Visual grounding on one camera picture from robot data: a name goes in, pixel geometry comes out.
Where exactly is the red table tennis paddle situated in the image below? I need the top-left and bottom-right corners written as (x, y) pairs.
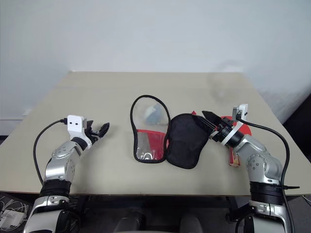
top-left (191, 110), bottom-right (253, 168)

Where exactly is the black and red paddle case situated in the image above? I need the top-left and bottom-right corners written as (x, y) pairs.
top-left (130, 95), bottom-right (211, 170)

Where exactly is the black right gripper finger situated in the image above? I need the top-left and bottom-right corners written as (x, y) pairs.
top-left (202, 110), bottom-right (223, 125)
top-left (195, 116), bottom-right (217, 133)

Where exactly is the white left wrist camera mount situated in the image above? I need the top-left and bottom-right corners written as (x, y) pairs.
top-left (67, 115), bottom-right (91, 149)

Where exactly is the grey plush ball keychain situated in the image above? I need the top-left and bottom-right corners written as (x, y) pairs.
top-left (143, 104), bottom-right (164, 126)

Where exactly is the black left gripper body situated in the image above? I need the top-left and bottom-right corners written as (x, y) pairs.
top-left (83, 119), bottom-right (100, 146)

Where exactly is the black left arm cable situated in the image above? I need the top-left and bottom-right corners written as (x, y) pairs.
top-left (33, 118), bottom-right (69, 183)

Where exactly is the white cable bundle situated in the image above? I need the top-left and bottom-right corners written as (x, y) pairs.
top-left (0, 194), bottom-right (30, 231)

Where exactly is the black cabinet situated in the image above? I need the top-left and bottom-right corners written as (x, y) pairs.
top-left (283, 91), bottom-right (311, 156)

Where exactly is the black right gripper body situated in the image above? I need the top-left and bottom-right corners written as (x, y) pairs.
top-left (209, 116), bottom-right (235, 143)

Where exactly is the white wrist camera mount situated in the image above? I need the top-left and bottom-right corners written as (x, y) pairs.
top-left (67, 115), bottom-right (91, 149)
top-left (223, 103), bottom-right (249, 147)

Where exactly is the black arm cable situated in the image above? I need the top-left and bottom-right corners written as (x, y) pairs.
top-left (33, 118), bottom-right (69, 183)
top-left (239, 116), bottom-right (296, 233)

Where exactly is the white power adapter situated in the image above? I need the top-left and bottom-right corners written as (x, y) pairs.
top-left (0, 216), bottom-right (26, 229)

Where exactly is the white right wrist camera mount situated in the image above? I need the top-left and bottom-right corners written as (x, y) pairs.
top-left (223, 103), bottom-right (249, 147)

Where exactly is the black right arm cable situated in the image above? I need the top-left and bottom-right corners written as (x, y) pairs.
top-left (239, 116), bottom-right (296, 233)

